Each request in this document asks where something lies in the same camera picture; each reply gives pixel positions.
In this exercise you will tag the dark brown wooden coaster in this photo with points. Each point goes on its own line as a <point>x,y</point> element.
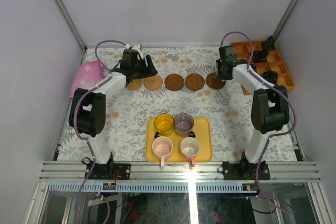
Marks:
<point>194,81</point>
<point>174,82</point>
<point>213,81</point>

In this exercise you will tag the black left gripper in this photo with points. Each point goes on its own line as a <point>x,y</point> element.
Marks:
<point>143,66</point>

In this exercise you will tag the black object in tray front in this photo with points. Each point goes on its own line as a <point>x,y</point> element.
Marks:
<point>271,76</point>

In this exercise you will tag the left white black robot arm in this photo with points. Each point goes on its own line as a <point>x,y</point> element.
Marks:
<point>88,108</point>

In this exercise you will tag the light woven coaster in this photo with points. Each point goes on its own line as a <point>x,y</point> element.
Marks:
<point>135,84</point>
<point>153,83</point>

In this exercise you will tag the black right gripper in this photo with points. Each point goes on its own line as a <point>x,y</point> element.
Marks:
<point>220,63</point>

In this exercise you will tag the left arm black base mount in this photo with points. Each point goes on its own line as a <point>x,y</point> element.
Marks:
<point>108,171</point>

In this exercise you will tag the cream mug pink handle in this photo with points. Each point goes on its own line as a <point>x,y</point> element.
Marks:
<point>190,148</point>

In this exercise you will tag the aluminium front rail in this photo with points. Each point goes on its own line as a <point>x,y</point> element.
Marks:
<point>280,172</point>

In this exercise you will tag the purple mug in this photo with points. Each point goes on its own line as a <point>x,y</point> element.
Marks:
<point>183,124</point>

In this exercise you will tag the yellow plastic tray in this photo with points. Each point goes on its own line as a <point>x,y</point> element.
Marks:
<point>202,131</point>

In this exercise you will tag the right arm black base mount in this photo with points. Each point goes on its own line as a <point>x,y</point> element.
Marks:
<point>244,170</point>

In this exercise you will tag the black object in tray back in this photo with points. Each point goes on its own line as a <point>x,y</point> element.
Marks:
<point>269,44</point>

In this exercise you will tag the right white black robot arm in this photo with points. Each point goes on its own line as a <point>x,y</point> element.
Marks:
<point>270,109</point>

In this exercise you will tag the orange compartment tray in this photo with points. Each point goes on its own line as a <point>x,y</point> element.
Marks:
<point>274,62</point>

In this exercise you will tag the pink mug left front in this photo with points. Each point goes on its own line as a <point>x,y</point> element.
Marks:
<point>162,148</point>

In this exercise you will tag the black object in tray middle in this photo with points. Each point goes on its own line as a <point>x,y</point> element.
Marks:
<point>260,56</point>

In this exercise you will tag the yellow glass cup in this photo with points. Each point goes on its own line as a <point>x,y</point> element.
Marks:
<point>164,124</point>

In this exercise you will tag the black clip on tray right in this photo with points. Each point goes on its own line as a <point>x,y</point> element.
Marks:
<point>192,134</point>

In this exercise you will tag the pink star cloth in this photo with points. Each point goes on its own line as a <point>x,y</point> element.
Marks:
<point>87,75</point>

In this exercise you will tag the black object in tray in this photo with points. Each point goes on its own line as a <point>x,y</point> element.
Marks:
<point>260,56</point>
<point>269,44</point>
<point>271,76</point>

